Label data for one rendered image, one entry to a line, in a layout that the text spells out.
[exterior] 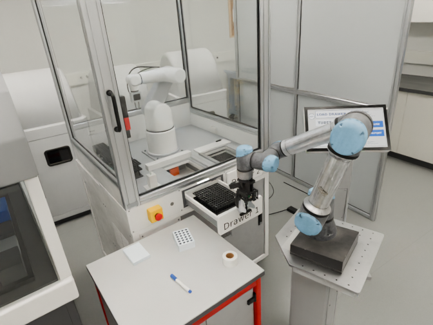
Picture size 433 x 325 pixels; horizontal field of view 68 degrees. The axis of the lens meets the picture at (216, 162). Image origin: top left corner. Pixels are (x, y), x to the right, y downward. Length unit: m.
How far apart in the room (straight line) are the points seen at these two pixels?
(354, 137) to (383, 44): 1.72
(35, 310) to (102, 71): 0.97
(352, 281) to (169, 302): 0.76
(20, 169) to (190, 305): 0.80
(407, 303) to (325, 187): 1.46
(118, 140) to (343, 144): 0.96
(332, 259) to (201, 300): 0.58
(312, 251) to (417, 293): 1.29
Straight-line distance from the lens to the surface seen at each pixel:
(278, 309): 2.37
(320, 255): 1.53
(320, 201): 1.35
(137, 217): 1.72
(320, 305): 1.83
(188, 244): 1.63
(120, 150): 1.55
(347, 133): 1.18
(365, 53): 2.92
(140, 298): 1.48
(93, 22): 1.44
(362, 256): 1.67
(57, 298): 1.48
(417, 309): 2.61
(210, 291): 1.44
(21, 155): 1.19
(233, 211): 1.60
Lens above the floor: 1.82
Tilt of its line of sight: 25 degrees down
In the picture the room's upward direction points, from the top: 4 degrees counter-clockwise
